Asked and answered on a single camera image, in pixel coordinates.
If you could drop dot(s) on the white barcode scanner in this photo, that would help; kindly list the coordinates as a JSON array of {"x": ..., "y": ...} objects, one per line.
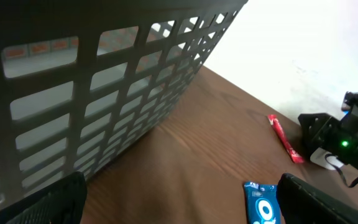
[{"x": 324, "y": 159}]

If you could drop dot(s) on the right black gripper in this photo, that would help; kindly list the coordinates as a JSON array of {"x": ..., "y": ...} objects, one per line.
[{"x": 324, "y": 131}]

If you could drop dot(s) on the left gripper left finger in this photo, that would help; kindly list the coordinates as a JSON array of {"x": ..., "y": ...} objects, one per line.
[{"x": 61, "y": 202}]

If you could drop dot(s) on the red snack bar wrapper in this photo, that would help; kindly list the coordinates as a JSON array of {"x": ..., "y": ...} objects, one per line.
[{"x": 294, "y": 156}]

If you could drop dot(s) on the grey plastic mesh basket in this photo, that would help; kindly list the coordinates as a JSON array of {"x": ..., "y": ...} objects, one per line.
[{"x": 80, "y": 81}]

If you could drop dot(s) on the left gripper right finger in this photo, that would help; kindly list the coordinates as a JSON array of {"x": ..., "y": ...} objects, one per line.
[{"x": 300, "y": 202}]

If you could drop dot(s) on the blue Oreo cookie pack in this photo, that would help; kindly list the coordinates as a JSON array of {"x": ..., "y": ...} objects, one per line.
[{"x": 261, "y": 203}]

